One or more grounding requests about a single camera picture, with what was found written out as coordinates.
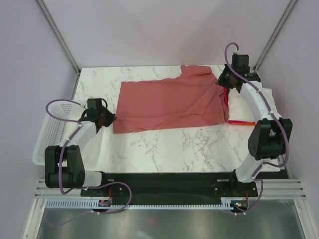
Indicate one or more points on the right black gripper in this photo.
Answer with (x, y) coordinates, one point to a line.
(221, 81)

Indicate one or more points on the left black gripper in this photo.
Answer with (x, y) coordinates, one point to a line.
(111, 117)

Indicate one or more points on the pink t shirt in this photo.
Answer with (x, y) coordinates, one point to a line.
(193, 99)

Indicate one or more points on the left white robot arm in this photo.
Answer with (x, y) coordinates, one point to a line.
(63, 164)

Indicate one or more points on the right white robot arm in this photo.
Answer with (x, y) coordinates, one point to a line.
(270, 136)

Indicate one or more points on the red folded t shirt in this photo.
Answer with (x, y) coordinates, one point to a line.
(226, 99)

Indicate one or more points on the white plastic basket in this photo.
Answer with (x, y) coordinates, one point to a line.
(58, 124)

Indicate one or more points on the orange folded t shirt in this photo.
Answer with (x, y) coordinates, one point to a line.
(247, 123)

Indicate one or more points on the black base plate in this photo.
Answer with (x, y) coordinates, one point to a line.
(172, 187)

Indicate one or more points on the white cable duct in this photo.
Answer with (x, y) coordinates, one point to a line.
(98, 204)

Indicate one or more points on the right aluminium frame post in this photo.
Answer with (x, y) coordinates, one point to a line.
(275, 33)

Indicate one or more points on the aluminium frame post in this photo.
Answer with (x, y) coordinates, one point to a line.
(275, 33)
(58, 35)

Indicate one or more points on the left aluminium frame post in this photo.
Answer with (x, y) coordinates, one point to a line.
(58, 35)

